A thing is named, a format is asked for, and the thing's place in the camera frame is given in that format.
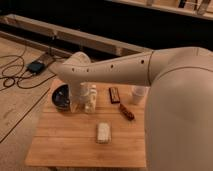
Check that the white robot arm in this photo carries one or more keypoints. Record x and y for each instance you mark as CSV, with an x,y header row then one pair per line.
x,y
178,115

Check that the dark blue ceramic bowl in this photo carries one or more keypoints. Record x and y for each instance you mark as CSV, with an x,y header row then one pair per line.
x,y
60,97

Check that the white ceramic cup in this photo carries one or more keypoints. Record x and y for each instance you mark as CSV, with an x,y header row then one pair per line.
x,y
138,92

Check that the white plastic bottle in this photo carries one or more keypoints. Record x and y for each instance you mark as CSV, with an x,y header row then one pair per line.
x,y
90,104

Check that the wooden table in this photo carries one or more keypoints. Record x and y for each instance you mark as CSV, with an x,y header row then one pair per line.
x,y
65,139

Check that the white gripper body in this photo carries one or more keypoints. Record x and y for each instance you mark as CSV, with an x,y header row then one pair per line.
x,y
78,95

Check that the dark chocolate bar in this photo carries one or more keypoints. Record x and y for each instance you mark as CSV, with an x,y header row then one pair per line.
x,y
114,95

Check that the long wooden beam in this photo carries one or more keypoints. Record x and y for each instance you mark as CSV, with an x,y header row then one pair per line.
x,y
77,37

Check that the blue power box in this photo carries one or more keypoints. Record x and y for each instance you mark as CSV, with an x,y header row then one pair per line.
x,y
35,67

